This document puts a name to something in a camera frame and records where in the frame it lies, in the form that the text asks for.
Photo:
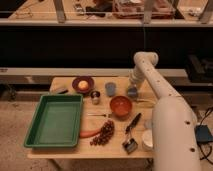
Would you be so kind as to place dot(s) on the blue plastic cup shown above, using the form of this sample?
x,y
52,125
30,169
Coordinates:
x,y
110,89

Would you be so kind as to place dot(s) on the green plastic tray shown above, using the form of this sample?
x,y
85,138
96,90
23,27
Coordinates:
x,y
56,122

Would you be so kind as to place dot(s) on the dark red plate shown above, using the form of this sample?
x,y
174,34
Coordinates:
x,y
83,78

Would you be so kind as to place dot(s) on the yellow round fruit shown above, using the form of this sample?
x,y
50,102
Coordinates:
x,y
83,85

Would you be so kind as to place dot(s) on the dark blue box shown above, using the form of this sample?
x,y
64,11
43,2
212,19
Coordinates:
x,y
203,134

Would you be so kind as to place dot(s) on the grey blue cloth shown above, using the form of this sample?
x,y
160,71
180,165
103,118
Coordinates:
x,y
148,124

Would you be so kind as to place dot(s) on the black handled spatula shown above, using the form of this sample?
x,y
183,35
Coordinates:
x,y
130,144

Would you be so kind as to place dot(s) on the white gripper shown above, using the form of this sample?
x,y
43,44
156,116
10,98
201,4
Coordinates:
x,y
136,80

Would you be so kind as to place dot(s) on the orange red bowl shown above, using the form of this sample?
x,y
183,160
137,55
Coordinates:
x,y
120,106

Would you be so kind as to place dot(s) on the small metal can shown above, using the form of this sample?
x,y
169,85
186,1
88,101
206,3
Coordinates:
x,y
95,97

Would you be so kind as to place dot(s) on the orange carrot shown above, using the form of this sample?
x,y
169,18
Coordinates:
x,y
90,133

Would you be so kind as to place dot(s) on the white round bowl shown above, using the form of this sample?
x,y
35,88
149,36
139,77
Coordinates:
x,y
147,139

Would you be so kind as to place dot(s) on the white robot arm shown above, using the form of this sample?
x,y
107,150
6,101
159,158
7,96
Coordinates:
x,y
173,120

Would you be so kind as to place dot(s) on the bunch of brown grapes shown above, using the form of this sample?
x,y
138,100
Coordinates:
x,y
106,133

